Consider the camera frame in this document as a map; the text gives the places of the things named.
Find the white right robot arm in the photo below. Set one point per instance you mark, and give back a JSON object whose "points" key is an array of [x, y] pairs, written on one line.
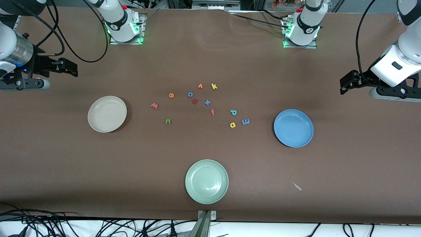
{"points": [[115, 23]]}

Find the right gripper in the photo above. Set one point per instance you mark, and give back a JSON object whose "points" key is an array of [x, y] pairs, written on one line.
{"points": [[40, 63]]}

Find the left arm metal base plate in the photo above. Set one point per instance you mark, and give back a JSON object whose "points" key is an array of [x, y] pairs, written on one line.
{"points": [[312, 47]]}

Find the aluminium background frame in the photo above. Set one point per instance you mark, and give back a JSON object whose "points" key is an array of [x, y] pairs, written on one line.
{"points": [[213, 4]]}

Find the green round plate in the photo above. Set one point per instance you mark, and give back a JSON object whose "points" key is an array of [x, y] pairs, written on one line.
{"points": [[206, 181]]}

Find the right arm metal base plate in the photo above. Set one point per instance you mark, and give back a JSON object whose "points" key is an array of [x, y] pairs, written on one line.
{"points": [[142, 36]]}

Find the beige round plate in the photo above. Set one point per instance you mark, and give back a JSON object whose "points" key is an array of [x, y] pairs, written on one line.
{"points": [[107, 114]]}

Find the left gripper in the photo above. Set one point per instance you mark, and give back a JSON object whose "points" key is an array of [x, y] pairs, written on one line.
{"points": [[364, 78]]}

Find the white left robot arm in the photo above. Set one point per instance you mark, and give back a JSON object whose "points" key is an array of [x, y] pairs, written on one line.
{"points": [[307, 26]]}

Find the metal table edge bracket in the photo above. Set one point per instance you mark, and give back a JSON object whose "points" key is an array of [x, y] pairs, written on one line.
{"points": [[204, 223]]}

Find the aluminium frame rail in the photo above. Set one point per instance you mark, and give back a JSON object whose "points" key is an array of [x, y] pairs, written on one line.
{"points": [[400, 17]]}

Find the white paper scrap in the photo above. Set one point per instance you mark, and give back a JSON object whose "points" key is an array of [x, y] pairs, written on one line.
{"points": [[297, 186]]}

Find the orange background object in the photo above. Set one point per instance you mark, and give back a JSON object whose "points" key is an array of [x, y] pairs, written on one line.
{"points": [[276, 3]]}

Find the blue round plate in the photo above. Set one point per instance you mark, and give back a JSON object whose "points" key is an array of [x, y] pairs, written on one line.
{"points": [[293, 128]]}

